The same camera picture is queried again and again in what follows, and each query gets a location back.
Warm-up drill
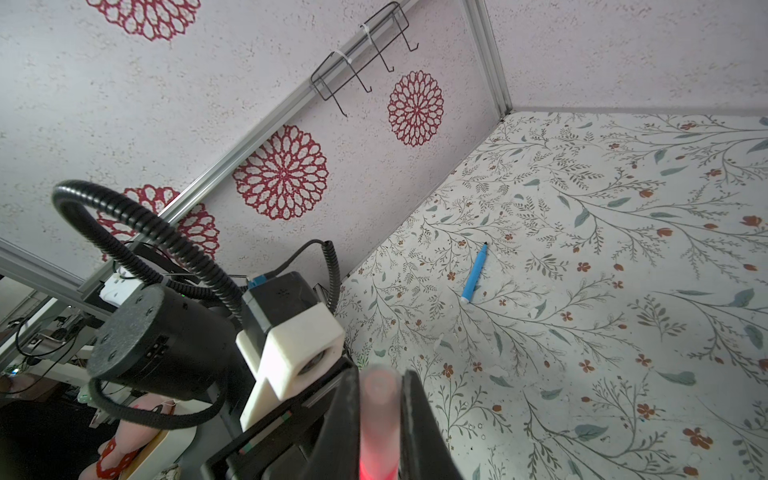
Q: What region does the pink highlighter pen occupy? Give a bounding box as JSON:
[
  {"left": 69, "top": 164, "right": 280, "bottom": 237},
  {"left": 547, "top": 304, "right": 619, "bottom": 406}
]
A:
[{"left": 359, "top": 460, "right": 398, "bottom": 480}]

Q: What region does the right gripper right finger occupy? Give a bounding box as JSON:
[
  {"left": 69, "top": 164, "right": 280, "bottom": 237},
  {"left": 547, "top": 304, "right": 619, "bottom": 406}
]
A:
[{"left": 399, "top": 370, "right": 462, "bottom": 480}]

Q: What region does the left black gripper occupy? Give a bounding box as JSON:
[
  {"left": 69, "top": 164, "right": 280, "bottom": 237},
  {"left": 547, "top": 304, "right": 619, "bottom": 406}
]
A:
[{"left": 87, "top": 284, "right": 252, "bottom": 402}]

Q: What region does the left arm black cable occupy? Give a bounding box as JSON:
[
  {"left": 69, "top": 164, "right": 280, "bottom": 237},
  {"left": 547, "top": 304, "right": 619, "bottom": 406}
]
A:
[{"left": 51, "top": 179, "right": 247, "bottom": 319}]

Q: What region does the pink plush toy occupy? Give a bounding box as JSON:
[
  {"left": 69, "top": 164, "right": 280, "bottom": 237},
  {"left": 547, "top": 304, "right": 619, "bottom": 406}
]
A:
[{"left": 78, "top": 394, "right": 175, "bottom": 480}]

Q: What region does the clear pen cap pink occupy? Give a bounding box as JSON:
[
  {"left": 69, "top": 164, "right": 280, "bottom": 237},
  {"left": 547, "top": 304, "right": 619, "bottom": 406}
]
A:
[{"left": 360, "top": 365, "right": 402, "bottom": 468}]

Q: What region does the black wire wall basket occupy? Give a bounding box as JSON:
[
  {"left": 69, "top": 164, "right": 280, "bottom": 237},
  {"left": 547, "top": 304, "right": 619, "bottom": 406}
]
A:
[{"left": 309, "top": 1, "right": 419, "bottom": 118}]

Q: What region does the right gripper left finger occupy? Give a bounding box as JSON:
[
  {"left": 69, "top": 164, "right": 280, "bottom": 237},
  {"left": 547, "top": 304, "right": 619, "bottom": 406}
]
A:
[{"left": 300, "top": 367, "right": 361, "bottom": 480}]

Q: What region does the blue highlighter pen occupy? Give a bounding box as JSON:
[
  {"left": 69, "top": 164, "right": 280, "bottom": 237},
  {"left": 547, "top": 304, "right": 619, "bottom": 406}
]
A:
[{"left": 460, "top": 242, "right": 488, "bottom": 304}]

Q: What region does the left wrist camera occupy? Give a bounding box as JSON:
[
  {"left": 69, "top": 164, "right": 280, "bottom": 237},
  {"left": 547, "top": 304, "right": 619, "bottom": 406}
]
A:
[{"left": 236, "top": 272, "right": 345, "bottom": 430}]

